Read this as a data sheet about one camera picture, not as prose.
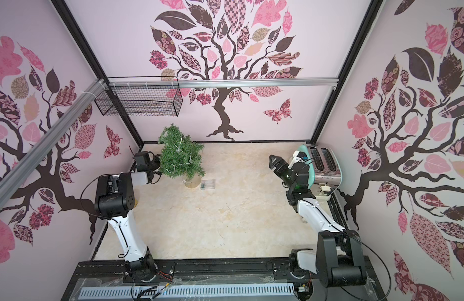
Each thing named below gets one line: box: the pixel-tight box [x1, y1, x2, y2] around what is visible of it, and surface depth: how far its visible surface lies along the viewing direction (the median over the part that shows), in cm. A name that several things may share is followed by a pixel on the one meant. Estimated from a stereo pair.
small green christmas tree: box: [158, 123, 206, 189], surface depth 81 cm
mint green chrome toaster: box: [297, 144, 343, 201], surface depth 90 cm
